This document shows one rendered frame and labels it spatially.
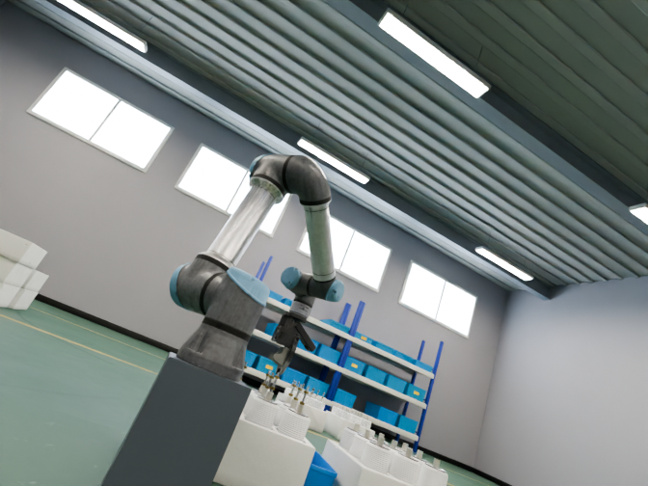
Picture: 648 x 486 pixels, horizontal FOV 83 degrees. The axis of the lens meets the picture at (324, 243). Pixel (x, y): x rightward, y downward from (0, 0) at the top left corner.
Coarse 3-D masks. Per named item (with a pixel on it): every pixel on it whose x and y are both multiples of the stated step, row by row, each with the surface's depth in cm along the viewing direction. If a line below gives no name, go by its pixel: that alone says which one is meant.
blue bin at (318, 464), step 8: (320, 456) 145; (312, 464) 124; (320, 464) 142; (328, 464) 135; (312, 472) 123; (320, 472) 123; (328, 472) 124; (336, 472) 125; (312, 480) 122; (320, 480) 123; (328, 480) 124
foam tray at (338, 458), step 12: (336, 444) 148; (324, 456) 149; (336, 456) 139; (348, 456) 130; (336, 468) 135; (348, 468) 126; (360, 468) 119; (336, 480) 131; (348, 480) 123; (360, 480) 117; (372, 480) 118; (384, 480) 119; (396, 480) 120
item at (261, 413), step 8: (256, 400) 121; (256, 408) 119; (264, 408) 119; (272, 408) 120; (248, 416) 120; (256, 416) 118; (264, 416) 118; (272, 416) 120; (264, 424) 118; (272, 424) 121
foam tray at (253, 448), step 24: (240, 432) 113; (264, 432) 114; (240, 456) 111; (264, 456) 113; (288, 456) 114; (312, 456) 116; (216, 480) 108; (240, 480) 109; (264, 480) 111; (288, 480) 112
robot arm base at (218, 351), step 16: (208, 320) 80; (192, 336) 80; (208, 336) 78; (224, 336) 78; (240, 336) 80; (192, 352) 76; (208, 352) 76; (224, 352) 77; (240, 352) 81; (208, 368) 74; (224, 368) 76; (240, 368) 80
